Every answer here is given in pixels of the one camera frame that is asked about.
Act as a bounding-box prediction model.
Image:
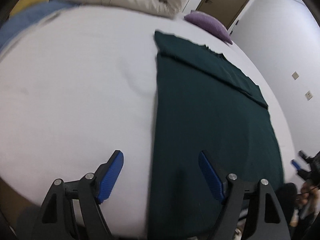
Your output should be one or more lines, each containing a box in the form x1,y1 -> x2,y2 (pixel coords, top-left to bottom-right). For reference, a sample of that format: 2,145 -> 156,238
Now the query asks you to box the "dark green knit cloth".
148,31 -> 284,239

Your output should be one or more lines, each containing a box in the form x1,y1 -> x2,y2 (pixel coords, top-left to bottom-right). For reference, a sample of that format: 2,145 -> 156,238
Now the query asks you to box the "person's right hand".
297,181 -> 319,219

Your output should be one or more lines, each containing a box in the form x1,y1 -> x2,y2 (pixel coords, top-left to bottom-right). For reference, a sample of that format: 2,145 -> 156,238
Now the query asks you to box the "white bed sheet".
1,6 -> 295,238

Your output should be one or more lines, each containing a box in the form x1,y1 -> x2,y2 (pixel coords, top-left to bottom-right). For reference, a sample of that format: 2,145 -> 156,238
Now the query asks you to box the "purple cushion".
184,10 -> 233,44

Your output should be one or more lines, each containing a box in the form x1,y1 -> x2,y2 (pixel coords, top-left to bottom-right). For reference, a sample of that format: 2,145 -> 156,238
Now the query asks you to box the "blue pillow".
1,0 -> 76,51

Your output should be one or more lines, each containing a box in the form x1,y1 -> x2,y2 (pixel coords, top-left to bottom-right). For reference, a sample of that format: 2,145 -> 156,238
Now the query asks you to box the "lower wall socket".
305,91 -> 313,101

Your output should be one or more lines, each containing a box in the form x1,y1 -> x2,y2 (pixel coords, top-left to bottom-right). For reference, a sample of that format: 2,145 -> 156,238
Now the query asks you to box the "wall socket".
292,72 -> 299,80
305,91 -> 313,101

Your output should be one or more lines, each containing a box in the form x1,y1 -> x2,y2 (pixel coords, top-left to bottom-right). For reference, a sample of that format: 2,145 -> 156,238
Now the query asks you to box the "upper wall socket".
292,72 -> 299,80

